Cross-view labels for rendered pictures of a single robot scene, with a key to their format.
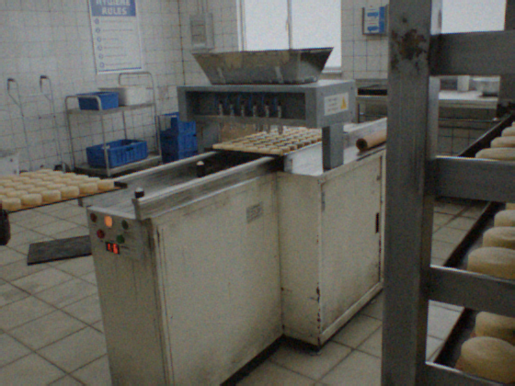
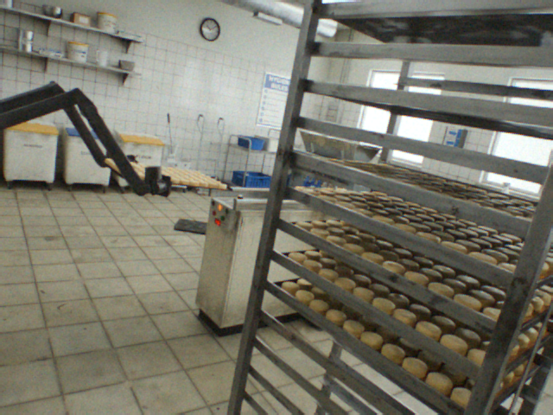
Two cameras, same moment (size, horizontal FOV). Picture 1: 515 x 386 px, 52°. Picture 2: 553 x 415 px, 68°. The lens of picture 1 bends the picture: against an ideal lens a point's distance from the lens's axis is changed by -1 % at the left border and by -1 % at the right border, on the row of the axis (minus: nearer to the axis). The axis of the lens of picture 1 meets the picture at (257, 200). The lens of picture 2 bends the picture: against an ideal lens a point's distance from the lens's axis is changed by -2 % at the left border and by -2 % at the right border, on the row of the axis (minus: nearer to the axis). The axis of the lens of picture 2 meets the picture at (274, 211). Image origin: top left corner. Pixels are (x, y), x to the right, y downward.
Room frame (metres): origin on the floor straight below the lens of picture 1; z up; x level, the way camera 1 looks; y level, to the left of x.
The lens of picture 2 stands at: (-0.67, -0.35, 1.43)
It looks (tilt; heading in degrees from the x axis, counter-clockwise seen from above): 13 degrees down; 12
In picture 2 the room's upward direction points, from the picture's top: 11 degrees clockwise
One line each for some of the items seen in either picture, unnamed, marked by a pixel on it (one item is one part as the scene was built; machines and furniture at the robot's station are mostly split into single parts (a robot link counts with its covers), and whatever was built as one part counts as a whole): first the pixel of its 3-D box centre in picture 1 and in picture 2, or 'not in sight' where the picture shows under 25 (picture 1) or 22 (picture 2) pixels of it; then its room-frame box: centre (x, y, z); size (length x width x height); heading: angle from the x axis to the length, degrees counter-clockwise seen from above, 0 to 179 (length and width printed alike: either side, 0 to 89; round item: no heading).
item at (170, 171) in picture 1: (254, 145); (322, 194); (2.51, 0.00, 0.87); 2.01 x 0.03 x 0.07; 143
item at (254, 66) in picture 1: (262, 66); (337, 148); (2.33, -0.05, 1.25); 0.56 x 0.29 x 0.14; 53
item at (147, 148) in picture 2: not in sight; (136, 162); (4.39, 2.80, 0.38); 0.64 x 0.54 x 0.77; 47
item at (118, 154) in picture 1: (118, 153); (252, 180); (5.72, 1.50, 0.29); 0.56 x 0.38 x 0.20; 147
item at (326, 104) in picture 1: (264, 121); (329, 181); (2.33, -0.05, 1.01); 0.72 x 0.33 x 0.34; 53
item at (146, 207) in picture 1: (306, 150); (350, 205); (2.34, -0.23, 0.87); 2.01 x 0.03 x 0.07; 143
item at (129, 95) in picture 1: (123, 95); (268, 143); (5.87, 1.40, 0.90); 0.44 x 0.36 x 0.20; 58
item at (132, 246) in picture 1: (114, 232); (221, 213); (1.64, 0.47, 0.77); 0.24 x 0.04 x 0.14; 53
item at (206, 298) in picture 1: (197, 280); (259, 258); (1.93, 0.26, 0.45); 0.70 x 0.34 x 0.90; 143
